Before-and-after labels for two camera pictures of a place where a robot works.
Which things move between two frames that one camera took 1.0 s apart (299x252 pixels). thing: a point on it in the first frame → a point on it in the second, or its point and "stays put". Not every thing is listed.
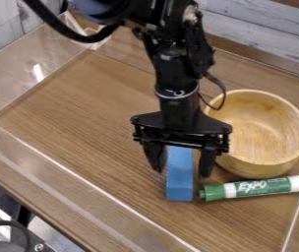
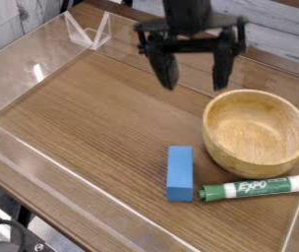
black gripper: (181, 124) → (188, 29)
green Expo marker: (248, 187) stays put
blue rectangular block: (180, 173) stays put
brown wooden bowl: (268, 134) stays put
